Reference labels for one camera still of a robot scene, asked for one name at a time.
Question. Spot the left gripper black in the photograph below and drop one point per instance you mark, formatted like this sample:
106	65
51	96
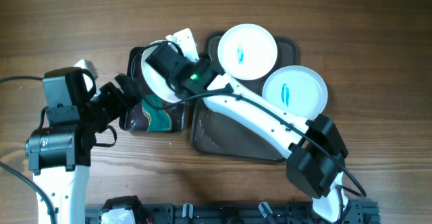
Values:
121	103

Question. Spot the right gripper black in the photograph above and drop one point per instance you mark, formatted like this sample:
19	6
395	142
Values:
201	60

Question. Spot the white plate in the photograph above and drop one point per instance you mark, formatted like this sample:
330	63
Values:
247	51
297	89
155	81

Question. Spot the green yellow sponge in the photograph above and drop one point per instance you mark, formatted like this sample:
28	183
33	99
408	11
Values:
159	120

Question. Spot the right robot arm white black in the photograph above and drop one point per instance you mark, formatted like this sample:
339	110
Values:
311	168

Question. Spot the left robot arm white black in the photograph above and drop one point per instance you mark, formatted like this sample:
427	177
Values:
59	155

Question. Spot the black water basin tray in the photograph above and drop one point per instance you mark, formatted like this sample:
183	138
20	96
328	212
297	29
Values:
142	117

